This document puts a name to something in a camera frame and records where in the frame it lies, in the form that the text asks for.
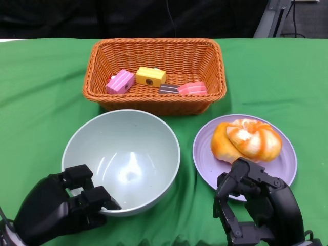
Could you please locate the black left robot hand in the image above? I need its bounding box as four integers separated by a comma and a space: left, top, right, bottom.
14, 164, 122, 246

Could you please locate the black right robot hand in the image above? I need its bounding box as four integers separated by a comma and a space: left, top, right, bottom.
213, 157, 306, 246

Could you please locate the twisted striped bread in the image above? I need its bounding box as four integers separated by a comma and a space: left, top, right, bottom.
227, 118, 283, 163

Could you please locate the long orange bread loaf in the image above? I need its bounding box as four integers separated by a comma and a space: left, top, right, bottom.
210, 122, 247, 162

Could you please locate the pale green bowl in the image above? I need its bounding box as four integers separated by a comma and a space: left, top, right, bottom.
61, 109, 181, 218

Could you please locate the pink striped cake slice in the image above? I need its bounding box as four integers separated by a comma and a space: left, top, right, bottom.
106, 69, 135, 95

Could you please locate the salmon pink cake slice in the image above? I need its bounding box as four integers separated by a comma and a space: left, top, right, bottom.
176, 80, 208, 96

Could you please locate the chocolate cake slice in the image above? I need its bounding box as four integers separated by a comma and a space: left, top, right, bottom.
158, 83, 180, 95

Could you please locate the yellow cake slice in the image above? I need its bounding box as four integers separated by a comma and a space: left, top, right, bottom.
135, 66, 167, 88

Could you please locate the lavender plate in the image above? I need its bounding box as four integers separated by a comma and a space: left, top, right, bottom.
192, 114, 298, 203

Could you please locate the orange wicker basket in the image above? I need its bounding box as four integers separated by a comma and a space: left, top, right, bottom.
82, 38, 227, 116

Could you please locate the green tablecloth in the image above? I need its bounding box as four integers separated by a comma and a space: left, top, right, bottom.
0, 37, 328, 246

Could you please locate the grey metal stand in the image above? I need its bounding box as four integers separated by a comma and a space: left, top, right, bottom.
254, 0, 294, 39

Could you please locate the black backdrop cloth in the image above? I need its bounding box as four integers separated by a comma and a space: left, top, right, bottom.
0, 0, 270, 40

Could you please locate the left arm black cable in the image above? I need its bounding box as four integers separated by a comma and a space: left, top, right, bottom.
0, 204, 13, 230

